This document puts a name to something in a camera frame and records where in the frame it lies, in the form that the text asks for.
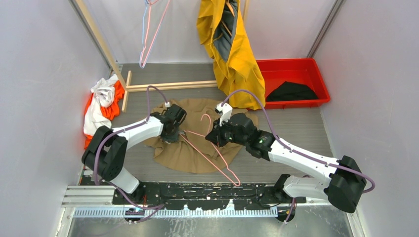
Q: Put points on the black garment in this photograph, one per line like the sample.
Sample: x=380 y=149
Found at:
x=291 y=91

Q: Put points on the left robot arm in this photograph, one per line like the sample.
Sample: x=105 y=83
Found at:
x=107 y=150

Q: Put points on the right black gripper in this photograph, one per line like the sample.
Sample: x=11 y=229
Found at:
x=216 y=134

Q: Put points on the yellow pleated skirt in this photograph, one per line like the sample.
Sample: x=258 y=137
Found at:
x=232 y=55

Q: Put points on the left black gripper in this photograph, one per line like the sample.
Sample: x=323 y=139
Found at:
x=173 y=138

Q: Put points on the aluminium rail frame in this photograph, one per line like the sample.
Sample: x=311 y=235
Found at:
x=200 y=210

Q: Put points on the wooden clothes rack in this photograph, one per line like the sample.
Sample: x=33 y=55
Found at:
x=163 y=86

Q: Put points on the white cloth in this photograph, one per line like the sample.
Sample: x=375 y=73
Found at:
x=103 y=94

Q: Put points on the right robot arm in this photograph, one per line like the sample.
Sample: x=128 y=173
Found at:
x=339 y=181

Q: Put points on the tan brown garment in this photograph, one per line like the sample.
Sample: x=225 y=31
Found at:
x=180 y=155

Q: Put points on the blue wire hanger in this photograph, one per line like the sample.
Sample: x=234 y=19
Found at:
x=146 y=45

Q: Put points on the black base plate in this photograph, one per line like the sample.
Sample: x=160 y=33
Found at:
x=211 y=196

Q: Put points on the orange cloth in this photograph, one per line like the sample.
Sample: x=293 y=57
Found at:
x=110 y=112

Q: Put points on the red plastic bin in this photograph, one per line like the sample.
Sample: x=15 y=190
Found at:
x=301 y=71

